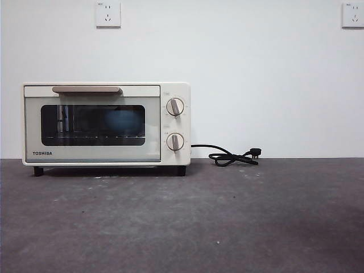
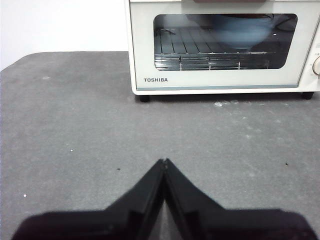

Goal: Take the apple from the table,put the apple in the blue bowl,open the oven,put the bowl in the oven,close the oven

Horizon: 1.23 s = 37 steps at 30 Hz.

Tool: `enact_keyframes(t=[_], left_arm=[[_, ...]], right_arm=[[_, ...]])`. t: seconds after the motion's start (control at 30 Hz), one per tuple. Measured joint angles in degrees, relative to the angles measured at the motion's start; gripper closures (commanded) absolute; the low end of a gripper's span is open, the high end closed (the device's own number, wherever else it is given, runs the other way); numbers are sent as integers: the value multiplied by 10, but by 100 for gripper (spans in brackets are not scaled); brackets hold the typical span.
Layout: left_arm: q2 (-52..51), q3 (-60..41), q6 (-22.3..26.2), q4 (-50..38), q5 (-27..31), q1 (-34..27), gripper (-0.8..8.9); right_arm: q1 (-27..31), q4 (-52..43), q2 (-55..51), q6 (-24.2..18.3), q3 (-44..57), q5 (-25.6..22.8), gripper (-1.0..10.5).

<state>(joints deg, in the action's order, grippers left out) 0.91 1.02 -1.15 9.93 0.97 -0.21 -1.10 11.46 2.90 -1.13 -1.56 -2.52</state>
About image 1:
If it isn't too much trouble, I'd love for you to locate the blue ribbed bowl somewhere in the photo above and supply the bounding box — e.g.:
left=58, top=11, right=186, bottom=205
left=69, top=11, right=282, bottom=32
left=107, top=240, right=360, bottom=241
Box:
left=104, top=110, right=143, bottom=137

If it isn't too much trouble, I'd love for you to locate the glass oven door beige handle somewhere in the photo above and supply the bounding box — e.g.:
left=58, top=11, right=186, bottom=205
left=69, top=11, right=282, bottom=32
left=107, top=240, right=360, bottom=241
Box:
left=24, top=85, right=162, bottom=164

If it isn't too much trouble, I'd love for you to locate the beige oven knob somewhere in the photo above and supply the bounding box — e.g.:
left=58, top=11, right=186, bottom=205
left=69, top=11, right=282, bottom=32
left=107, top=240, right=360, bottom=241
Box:
left=166, top=97, right=185, bottom=117
left=166, top=132, right=185, bottom=151

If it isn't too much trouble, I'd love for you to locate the cream toaster oven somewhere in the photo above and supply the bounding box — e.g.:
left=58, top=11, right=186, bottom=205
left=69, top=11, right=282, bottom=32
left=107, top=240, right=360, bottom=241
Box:
left=22, top=82, right=192, bottom=177

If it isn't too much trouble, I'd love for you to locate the black power cord with plug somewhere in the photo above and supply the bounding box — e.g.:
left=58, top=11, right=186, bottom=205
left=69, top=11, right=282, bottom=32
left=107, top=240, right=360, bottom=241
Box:
left=191, top=144, right=263, bottom=167

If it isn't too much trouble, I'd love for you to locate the white wall socket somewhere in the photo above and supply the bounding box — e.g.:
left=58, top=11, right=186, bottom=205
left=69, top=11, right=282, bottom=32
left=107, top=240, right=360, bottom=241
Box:
left=96, top=2, right=122, bottom=28
left=341, top=2, right=364, bottom=28

